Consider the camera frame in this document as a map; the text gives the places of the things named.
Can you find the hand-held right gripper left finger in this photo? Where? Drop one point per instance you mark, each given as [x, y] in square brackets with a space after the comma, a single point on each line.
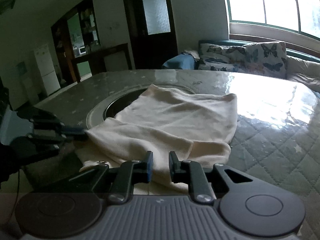
[150, 166]

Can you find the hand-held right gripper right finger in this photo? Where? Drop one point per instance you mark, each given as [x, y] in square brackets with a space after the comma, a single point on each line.
[172, 165]

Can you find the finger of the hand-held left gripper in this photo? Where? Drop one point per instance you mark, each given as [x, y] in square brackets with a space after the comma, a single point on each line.
[72, 130]
[80, 137]

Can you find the cream garment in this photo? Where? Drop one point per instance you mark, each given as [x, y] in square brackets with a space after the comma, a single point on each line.
[162, 120]

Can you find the black round induction cooker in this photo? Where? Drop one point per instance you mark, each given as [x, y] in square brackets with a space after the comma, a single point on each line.
[117, 106]

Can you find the white refrigerator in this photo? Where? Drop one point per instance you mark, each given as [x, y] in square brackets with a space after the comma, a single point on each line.
[47, 72]

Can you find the dark wooden shelf cabinet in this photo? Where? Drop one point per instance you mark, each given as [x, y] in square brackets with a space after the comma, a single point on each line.
[65, 55]

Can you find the white microwave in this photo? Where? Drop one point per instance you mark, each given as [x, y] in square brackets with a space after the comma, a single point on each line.
[82, 50]

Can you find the dark wooden glass door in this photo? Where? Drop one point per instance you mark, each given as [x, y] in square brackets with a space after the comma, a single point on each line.
[135, 50]

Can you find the blue blanket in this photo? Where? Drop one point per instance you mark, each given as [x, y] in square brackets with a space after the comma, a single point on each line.
[180, 62]

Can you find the beige towel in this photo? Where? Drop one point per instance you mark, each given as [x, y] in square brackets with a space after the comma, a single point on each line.
[192, 54]

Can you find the blue sofa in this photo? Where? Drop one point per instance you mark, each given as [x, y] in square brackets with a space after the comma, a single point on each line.
[222, 42]

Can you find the cream cushion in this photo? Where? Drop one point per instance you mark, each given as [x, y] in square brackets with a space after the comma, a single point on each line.
[305, 72]

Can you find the window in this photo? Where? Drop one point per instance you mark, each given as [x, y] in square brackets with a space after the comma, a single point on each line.
[280, 2]

